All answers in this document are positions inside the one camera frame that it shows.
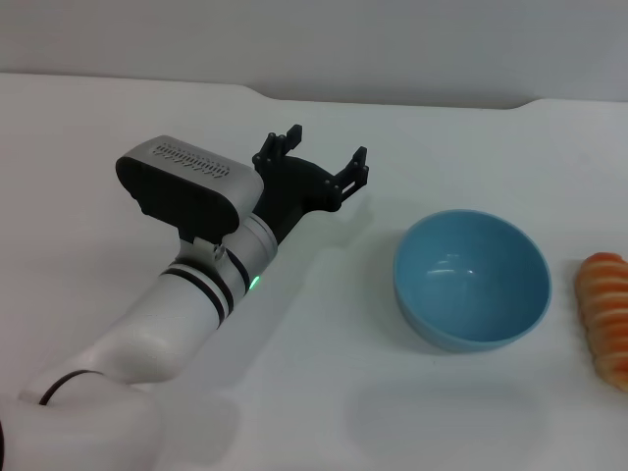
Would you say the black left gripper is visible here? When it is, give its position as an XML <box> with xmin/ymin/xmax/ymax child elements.
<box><xmin>251</xmin><ymin>125</ymin><xmax>371</xmax><ymax>244</ymax></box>

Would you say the blue bowl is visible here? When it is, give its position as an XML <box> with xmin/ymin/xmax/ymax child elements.
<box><xmin>392</xmin><ymin>209</ymin><xmax>553</xmax><ymax>353</ymax></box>

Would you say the ridged golden bread loaf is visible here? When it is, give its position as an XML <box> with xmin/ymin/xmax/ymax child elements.
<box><xmin>573</xmin><ymin>251</ymin><xmax>628</xmax><ymax>392</ymax></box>

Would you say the grey black wrist camera box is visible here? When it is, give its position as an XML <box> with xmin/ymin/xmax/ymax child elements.
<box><xmin>115</xmin><ymin>134</ymin><xmax>265</xmax><ymax>242</ymax></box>

